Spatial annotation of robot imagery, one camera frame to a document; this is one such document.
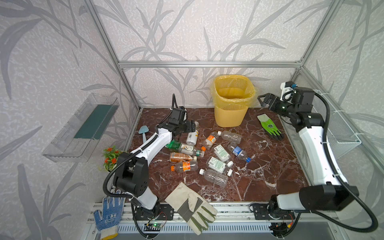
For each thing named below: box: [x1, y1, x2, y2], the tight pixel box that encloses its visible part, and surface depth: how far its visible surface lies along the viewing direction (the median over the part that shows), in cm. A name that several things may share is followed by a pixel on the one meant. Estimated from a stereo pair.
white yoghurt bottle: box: [186, 129, 199, 146], surface depth 98 cm
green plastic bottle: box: [165, 139, 181, 150], surface depth 98 cm
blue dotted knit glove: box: [94, 189, 126, 240], surface depth 74 cm
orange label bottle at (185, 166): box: [170, 160, 199, 172], surface depth 87 cm
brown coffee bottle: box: [169, 152, 194, 162], surface depth 90 cm
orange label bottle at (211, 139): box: [205, 131, 219, 148], surface depth 99 cm
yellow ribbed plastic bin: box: [213, 74, 256, 128], surface depth 102 cm
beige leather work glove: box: [164, 182, 218, 235], surface depth 76 cm
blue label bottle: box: [230, 146, 247, 160], surface depth 93 cm
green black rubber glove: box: [257, 113, 284, 141], surface depth 110 cm
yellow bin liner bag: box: [211, 74, 258, 108], surface depth 100 cm
